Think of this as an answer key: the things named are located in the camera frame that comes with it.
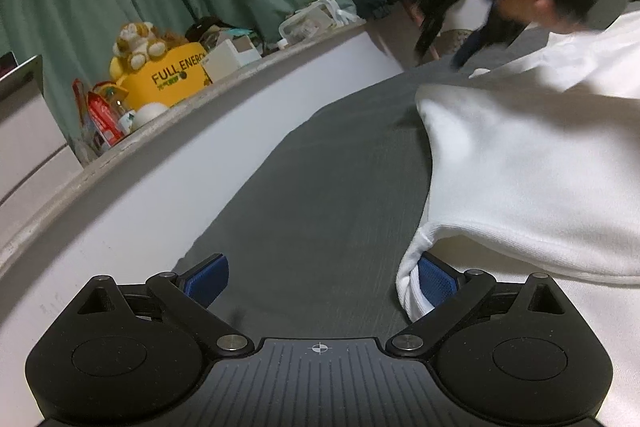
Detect clear plastic pouch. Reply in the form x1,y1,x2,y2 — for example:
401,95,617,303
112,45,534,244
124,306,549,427
277,0,358,44

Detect brown plush toy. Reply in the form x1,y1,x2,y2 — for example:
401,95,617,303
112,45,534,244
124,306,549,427
111,22,188,72

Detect white dome lamp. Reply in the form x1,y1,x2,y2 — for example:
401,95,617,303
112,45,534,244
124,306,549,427
131,102,168,130

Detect grey window ledge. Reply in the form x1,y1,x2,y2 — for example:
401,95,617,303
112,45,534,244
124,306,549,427
0,19,368,278

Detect plastic bottle green label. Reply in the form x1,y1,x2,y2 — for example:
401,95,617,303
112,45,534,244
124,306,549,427
107,87,136,135

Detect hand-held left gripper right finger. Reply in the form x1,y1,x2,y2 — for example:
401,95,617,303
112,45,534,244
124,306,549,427
385,252,569,358

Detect red snack packet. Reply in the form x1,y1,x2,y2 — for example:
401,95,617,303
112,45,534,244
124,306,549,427
72,79,126,152

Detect yellow cardboard box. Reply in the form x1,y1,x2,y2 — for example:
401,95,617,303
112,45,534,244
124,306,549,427
110,41,213,108

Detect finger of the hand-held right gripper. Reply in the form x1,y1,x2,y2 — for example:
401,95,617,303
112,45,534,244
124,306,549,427
451,26,522,68
413,9,453,60

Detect white long-sleeve shirt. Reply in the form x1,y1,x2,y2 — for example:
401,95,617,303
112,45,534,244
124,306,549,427
395,0,640,427

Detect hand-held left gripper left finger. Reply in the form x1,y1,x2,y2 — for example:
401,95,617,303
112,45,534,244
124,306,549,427
75,253,256,357

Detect black cap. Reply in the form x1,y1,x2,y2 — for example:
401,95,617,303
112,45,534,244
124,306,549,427
185,17,226,42

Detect white panelled cabinet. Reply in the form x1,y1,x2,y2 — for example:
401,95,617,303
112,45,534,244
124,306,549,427
0,54,83,208

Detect grey round knobbed cushion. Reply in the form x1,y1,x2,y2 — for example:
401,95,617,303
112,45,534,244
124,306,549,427
440,28,476,55

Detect white and teal box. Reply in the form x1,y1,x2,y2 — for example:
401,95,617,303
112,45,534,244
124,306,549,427
202,38,262,82

